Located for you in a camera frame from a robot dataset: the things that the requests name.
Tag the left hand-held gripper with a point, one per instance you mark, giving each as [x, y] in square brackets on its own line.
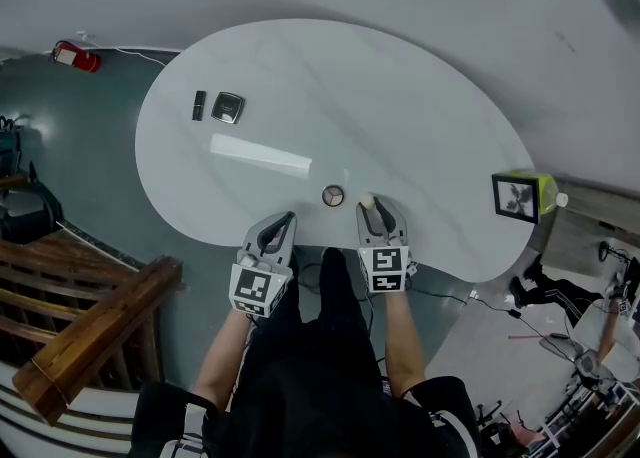
[255, 288]

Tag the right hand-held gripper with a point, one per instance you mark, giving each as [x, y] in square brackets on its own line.
[385, 266]

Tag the small beige ball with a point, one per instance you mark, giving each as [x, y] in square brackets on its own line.
[365, 201]

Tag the small round silver tin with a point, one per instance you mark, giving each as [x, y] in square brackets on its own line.
[333, 195]

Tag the square black compact case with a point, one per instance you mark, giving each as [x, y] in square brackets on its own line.
[227, 108]

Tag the small black rectangular stick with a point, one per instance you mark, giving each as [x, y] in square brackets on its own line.
[199, 105]

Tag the person's right forearm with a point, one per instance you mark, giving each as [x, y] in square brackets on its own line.
[402, 346]

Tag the person's left forearm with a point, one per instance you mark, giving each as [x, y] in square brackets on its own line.
[222, 356]

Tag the white round table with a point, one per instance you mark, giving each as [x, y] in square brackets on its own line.
[350, 111]

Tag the person's black trousers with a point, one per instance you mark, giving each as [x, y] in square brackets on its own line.
[335, 296]

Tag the black framed picture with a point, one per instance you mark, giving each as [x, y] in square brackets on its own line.
[515, 197]

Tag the person's black shirt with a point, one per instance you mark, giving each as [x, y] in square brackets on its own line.
[310, 406]

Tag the wooden staircase railing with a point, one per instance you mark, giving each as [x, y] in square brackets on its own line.
[90, 326]

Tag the grey wooden cabinet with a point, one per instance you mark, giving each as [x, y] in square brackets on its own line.
[595, 216]

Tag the black office chair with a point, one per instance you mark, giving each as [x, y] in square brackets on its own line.
[30, 206]

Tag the red fire extinguisher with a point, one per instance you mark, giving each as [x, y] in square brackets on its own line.
[80, 58]

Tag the white wall outlet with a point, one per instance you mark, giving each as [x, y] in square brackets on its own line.
[86, 36]

